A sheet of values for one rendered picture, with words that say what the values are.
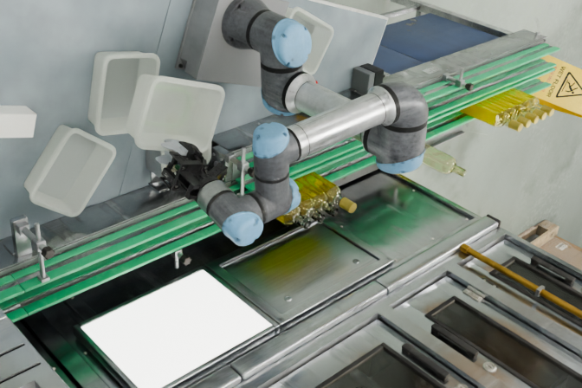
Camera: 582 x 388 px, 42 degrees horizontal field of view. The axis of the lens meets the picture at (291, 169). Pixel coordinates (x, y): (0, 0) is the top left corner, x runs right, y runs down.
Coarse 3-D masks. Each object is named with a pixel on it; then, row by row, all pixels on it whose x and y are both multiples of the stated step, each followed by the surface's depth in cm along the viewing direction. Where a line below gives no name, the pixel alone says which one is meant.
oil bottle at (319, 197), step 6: (294, 180) 243; (300, 180) 244; (300, 186) 240; (306, 186) 241; (312, 186) 241; (306, 192) 238; (312, 192) 238; (318, 192) 238; (324, 192) 238; (312, 198) 236; (318, 198) 235; (324, 198) 236; (318, 204) 235; (318, 210) 237
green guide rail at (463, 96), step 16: (528, 64) 334; (544, 64) 335; (496, 80) 317; (512, 80) 317; (448, 96) 299; (464, 96) 301; (480, 96) 302; (432, 112) 286; (336, 144) 259; (352, 144) 259; (304, 160) 248; (320, 160) 248
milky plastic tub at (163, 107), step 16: (144, 80) 172; (160, 80) 170; (176, 80) 173; (144, 96) 172; (160, 96) 181; (176, 96) 184; (192, 96) 187; (208, 96) 187; (224, 96) 185; (144, 112) 170; (160, 112) 182; (176, 112) 186; (192, 112) 189; (208, 112) 187; (128, 128) 176; (144, 128) 181; (160, 128) 184; (176, 128) 188; (192, 128) 190; (208, 128) 187; (144, 144) 174; (160, 144) 178; (208, 144) 187
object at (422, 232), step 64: (384, 192) 276; (192, 256) 236; (448, 256) 242; (512, 256) 248; (64, 320) 208; (320, 320) 209; (384, 320) 216; (448, 320) 219; (512, 320) 220; (576, 320) 222; (192, 384) 190; (256, 384) 191; (320, 384) 194; (384, 384) 196; (448, 384) 197; (512, 384) 199; (576, 384) 200
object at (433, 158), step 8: (424, 152) 288; (432, 152) 288; (440, 152) 288; (424, 160) 290; (432, 160) 287; (440, 160) 284; (448, 160) 283; (440, 168) 285; (448, 168) 283; (456, 168) 282
